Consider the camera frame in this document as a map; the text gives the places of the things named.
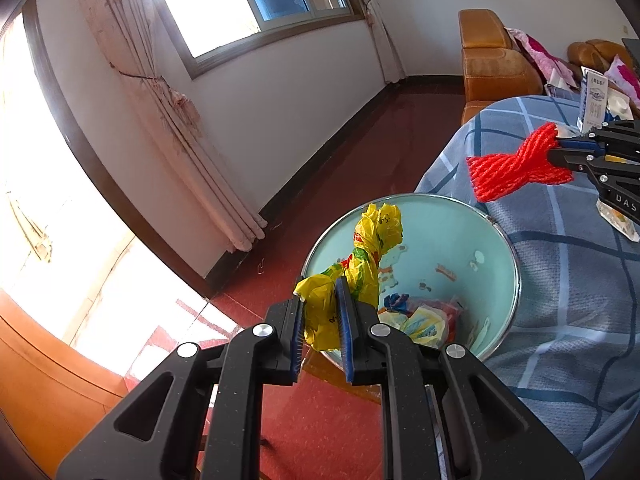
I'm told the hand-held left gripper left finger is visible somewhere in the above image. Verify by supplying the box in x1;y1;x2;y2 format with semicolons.
56;296;307;480

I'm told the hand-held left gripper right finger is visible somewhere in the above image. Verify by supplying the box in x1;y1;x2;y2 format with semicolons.
334;277;585;480

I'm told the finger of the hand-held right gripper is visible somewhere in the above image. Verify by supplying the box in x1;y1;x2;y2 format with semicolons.
555;121;640;155
546;149;610;175

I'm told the red foam net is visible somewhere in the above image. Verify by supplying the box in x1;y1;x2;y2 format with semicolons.
466;122;573;203

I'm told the red plastic bag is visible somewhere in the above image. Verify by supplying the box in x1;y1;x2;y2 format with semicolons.
430;300;463;343

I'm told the green enamel basin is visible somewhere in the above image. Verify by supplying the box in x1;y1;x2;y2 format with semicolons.
300;192;522;366

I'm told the white tissue pack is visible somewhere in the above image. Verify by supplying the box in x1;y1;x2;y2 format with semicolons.
606;91;637;121

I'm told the white carton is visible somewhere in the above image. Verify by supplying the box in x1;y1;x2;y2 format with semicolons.
577;69;608;133

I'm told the pink floral cushion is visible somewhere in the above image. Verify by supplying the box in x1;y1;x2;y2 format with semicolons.
605;55;640;98

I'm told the clear plastic packet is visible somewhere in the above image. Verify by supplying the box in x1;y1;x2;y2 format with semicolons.
544;71;582;98

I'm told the pale yellow wrapper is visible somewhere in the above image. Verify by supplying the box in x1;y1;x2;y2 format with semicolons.
400;307;448;348

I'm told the blue plaid tablecloth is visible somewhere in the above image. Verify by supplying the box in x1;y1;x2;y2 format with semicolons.
415;95;640;480

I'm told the brown leather armchair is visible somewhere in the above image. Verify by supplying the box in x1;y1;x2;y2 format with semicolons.
459;8;546;126

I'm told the pink curtain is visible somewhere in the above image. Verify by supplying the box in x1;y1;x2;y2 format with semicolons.
340;0;408;85
70;0;268;253

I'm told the wooden door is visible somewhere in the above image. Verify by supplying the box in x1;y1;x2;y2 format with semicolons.
0;287;126;480

